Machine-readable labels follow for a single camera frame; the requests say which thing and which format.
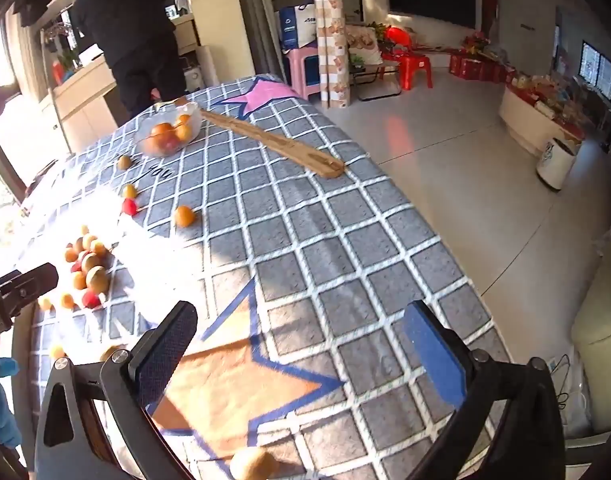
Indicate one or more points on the clear plastic bowl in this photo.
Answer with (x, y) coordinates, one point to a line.
(193, 110)

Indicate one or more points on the small orange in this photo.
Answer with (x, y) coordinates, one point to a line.
(183, 215)

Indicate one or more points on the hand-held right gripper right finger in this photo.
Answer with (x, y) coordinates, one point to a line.
(433, 355)

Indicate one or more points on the red cherry tomato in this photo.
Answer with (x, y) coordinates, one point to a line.
(130, 206)
(90, 300)
(76, 266)

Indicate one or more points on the white trash bin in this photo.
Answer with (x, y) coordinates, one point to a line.
(555, 159)

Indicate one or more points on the red apple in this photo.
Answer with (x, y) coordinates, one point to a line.
(169, 148)

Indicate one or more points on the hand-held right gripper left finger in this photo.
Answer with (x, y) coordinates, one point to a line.
(165, 355)

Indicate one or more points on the long wooden strip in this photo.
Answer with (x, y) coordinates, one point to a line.
(265, 135)

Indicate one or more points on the low cream cabinet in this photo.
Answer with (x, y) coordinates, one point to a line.
(535, 122)

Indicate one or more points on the red gift box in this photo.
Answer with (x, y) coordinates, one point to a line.
(473, 66)

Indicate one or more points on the blue white shopping bag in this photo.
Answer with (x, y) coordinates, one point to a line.
(298, 25)

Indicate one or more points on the pink plastic stool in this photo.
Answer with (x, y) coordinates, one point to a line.
(305, 70)

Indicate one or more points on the checkered star printed blanket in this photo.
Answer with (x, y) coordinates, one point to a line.
(305, 260)

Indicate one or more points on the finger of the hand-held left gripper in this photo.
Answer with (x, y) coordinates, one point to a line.
(35, 279)

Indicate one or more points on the red plastic stool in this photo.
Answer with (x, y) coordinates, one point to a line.
(413, 65)

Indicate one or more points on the floral cushion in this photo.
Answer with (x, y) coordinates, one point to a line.
(365, 42)

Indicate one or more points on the white kitchen appliance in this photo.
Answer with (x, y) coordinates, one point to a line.
(194, 74)

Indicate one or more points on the white counter cabinet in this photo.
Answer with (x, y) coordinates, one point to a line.
(80, 87)

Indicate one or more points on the black folding stand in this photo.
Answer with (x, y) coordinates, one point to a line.
(375, 79)

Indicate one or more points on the red plastic chair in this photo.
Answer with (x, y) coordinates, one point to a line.
(398, 37)

